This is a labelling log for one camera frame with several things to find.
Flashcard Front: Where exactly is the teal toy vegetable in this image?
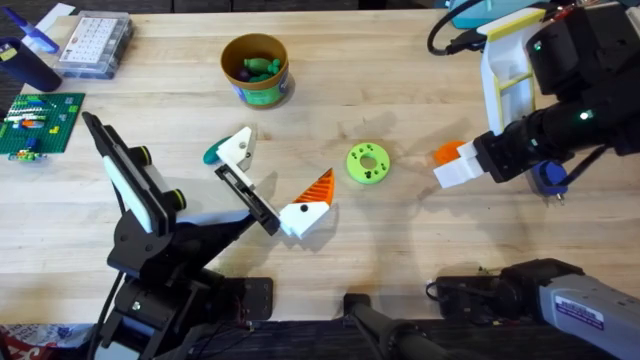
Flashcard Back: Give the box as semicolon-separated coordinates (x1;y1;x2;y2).
202;135;234;166

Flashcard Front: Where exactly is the brown tub with toys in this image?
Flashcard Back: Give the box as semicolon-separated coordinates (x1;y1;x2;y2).
219;32;292;109

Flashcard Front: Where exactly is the green disc with holes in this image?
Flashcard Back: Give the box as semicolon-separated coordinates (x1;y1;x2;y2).
345;142;392;186

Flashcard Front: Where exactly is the white yellow right wrist plate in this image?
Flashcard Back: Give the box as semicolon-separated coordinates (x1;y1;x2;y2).
477;7;549;137

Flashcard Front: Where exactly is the teal box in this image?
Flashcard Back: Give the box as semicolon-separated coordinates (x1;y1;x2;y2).
446;0;549;30

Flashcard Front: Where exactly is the black stand pole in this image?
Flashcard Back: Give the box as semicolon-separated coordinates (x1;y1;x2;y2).
342;293;454;360

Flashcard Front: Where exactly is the clear plastic parts box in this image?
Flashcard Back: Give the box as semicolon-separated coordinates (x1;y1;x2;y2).
53;10;135;81

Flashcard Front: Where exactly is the green board with blocks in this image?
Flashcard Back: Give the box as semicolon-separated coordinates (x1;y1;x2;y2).
0;92;87;162

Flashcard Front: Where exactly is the dark blue cylinder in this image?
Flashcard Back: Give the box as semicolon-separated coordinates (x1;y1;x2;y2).
0;36;64;94

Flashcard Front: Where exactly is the white paper sheet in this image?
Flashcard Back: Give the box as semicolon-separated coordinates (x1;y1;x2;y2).
33;2;77;34

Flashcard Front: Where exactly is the red white printed bag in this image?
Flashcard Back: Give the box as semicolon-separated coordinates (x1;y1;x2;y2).
0;323;97;360

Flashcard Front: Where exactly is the translucent blue tool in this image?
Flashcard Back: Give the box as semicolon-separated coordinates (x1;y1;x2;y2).
0;4;61;55

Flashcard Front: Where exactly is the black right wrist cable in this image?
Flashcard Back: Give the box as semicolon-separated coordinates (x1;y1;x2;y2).
563;143;610;187

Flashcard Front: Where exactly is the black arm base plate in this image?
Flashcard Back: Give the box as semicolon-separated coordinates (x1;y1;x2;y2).
219;276;275;322

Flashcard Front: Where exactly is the thick black cable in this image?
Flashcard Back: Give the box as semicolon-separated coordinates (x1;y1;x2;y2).
426;0;489;57

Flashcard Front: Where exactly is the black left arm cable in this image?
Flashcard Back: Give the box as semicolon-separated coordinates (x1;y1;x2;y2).
85;269;126;360

